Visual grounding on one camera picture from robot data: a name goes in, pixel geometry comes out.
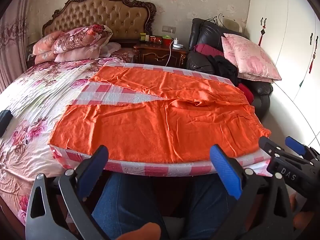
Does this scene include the pink pillow underneath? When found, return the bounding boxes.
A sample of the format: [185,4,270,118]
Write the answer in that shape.
[237,72,274,83]

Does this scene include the white wardrobe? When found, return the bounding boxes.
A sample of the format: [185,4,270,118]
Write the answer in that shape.
[246,0,320,153]

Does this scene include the grey seat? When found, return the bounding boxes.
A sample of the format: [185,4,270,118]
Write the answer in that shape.
[162,216,190,240]

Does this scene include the white pillow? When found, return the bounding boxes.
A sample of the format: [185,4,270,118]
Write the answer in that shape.
[100,42,122,57]

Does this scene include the floral bed pillow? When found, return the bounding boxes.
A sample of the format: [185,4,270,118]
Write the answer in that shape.
[110,49,135,63]

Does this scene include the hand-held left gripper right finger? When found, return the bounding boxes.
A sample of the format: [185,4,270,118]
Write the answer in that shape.
[209,144,294,240]

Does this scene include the large pink floral pillow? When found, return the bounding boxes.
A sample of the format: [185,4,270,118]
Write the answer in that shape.
[221,33,282,80]

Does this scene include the person's right hand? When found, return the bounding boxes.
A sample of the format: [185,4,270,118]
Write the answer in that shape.
[290,194,320,231]

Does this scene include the black leather armchair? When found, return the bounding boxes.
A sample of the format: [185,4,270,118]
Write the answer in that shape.
[186,18,273,120]

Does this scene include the person's right leg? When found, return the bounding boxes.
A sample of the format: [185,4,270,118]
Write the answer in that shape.
[187,177,248,240]

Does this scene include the dark red cushion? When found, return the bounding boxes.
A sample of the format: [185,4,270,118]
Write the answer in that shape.
[195,44,225,57]

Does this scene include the tufted carved headboard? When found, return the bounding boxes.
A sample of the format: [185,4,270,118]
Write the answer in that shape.
[41,0,157,43]

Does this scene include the cream plastic panel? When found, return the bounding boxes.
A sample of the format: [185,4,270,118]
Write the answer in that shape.
[220,15,243,33]

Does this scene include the carved wooden nightstand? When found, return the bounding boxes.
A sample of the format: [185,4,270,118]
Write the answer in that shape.
[132,41,188,68]

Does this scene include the pink patterned curtain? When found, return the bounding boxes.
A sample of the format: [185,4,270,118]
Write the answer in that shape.
[0,5,33,93]

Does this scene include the peach folded quilt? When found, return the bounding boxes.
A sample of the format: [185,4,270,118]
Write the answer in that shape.
[32,31,65,64]

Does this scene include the orange rounded object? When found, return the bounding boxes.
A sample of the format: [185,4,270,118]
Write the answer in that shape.
[117,222,162,240]

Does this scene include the black clothes hanger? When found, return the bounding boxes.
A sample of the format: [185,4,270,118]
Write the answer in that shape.
[208,14,225,25]

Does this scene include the red cloth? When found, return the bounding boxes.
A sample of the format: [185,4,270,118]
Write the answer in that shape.
[236,82,254,103]

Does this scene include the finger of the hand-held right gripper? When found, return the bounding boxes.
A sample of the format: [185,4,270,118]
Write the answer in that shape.
[285,136,320,161]
[258,136,285,159]

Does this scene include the black clothing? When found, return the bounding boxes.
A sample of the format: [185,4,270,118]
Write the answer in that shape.
[207,55,240,85]

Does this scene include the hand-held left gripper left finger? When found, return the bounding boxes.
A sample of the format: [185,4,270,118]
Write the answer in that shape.
[25,145,109,240]

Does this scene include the black rectangular object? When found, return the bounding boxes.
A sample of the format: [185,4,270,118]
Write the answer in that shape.
[0,110,13,137]

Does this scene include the orange towel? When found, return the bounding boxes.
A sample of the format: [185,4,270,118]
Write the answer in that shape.
[49,66,272,163]

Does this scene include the bed with floral sheet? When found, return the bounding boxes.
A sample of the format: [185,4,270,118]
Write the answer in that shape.
[0,55,140,228]

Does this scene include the red white checked mat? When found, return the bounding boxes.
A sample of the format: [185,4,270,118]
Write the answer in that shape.
[49,61,273,178]

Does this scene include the light pink folded quilt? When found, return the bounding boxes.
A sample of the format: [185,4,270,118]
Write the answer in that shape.
[54,46,100,63]

